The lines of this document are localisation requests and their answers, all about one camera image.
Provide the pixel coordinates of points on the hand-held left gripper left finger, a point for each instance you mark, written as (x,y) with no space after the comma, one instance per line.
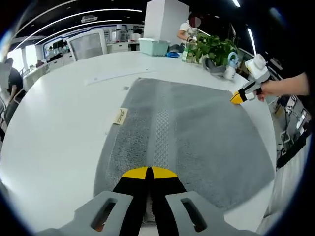
(108,206)

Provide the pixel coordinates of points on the long white counter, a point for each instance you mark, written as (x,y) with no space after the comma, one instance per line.
(64,57)

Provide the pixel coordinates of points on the white mesh chair back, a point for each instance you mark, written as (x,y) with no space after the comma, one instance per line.
(87,45)

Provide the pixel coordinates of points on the green storage box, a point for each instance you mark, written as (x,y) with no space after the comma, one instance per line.
(153,46)

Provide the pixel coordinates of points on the green potted plant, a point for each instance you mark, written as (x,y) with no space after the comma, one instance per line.
(216,48)

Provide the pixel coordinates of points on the white table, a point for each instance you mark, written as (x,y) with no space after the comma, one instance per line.
(61,123)

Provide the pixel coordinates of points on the person's right hand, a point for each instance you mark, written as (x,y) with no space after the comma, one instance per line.
(269,88)

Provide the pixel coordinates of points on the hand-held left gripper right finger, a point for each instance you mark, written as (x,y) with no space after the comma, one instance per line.
(187,209)

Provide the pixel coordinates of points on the blue and white spray bottle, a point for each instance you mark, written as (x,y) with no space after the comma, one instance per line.
(231,70)

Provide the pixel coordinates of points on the clear jar with green label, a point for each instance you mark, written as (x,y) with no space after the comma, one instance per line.
(188,55)

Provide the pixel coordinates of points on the flat white strip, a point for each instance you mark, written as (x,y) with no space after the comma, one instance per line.
(118,76)

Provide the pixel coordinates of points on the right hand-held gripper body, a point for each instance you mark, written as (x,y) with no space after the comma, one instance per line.
(256,68)

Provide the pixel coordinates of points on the person's left hand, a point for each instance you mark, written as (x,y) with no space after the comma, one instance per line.
(99,227)

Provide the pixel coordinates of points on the grey towel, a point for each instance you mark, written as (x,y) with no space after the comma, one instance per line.
(209,127)

